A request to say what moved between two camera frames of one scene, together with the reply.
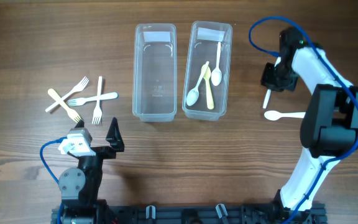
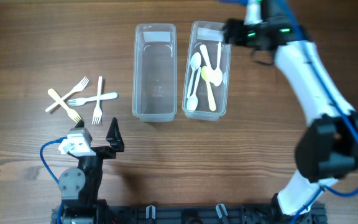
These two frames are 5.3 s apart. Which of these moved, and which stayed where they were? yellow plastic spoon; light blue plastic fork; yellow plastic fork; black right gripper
Moved: black right gripper
Stayed: yellow plastic fork; light blue plastic fork; yellow plastic spoon
